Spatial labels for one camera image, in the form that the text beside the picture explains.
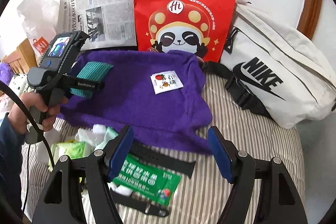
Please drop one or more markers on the purple towel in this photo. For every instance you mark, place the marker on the purple towel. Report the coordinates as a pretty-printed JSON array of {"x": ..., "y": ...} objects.
[{"x": 167, "y": 120}]

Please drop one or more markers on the green tissue pack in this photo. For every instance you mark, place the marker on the green tissue pack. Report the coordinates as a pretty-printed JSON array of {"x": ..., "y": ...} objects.
[{"x": 74, "y": 150}]

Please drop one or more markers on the person's left hand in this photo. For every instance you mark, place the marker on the person's left hand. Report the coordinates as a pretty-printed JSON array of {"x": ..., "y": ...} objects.
[{"x": 35, "y": 103}]

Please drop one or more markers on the colourful bedding pile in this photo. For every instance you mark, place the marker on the colourful bedding pile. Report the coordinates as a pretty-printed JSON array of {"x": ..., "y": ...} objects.
[{"x": 16, "y": 82}]

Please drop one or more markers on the person's left forearm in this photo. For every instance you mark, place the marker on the person's left forearm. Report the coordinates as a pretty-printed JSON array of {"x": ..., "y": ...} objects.
[{"x": 11, "y": 165}]

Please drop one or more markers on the folded newspaper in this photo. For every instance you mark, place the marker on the folded newspaper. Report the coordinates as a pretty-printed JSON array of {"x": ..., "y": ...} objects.
[{"x": 109, "y": 23}]

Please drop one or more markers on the white Miniso plastic bag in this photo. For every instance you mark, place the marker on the white Miniso plastic bag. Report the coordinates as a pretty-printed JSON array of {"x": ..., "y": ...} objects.
[{"x": 39, "y": 19}]

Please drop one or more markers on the teal striped cloth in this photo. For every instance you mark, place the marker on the teal striped cloth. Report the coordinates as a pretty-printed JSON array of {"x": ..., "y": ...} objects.
[{"x": 95, "y": 71}]

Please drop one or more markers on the small white fruit sachet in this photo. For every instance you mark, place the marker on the small white fruit sachet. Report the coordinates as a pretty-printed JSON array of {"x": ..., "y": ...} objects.
[{"x": 165, "y": 82}]

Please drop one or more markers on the red panda paper bag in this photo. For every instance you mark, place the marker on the red panda paper bag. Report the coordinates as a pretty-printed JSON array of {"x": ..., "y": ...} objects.
[{"x": 194, "y": 26}]

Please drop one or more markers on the white Nike waist bag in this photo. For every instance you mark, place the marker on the white Nike waist bag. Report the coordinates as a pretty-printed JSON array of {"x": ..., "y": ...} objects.
[{"x": 273, "y": 70}]

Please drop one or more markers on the wooden door frame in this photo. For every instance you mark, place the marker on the wooden door frame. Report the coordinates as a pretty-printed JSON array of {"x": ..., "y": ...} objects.
[{"x": 309, "y": 17}]

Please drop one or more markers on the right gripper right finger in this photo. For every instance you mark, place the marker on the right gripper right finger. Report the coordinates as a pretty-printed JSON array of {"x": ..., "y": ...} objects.
[{"x": 279, "y": 200}]

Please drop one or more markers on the white mint sock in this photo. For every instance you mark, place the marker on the white mint sock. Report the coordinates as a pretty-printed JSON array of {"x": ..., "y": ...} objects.
[{"x": 97, "y": 137}]

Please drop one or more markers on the striped quilted mattress cover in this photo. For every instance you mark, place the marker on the striped quilted mattress cover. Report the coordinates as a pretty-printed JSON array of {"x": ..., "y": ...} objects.
[{"x": 201, "y": 197}]

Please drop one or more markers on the green snack packet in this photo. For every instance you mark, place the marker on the green snack packet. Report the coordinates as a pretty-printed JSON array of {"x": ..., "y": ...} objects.
[{"x": 156, "y": 184}]

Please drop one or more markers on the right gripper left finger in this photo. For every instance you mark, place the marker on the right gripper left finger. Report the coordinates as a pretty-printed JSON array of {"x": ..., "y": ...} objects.
[{"x": 61, "y": 201}]

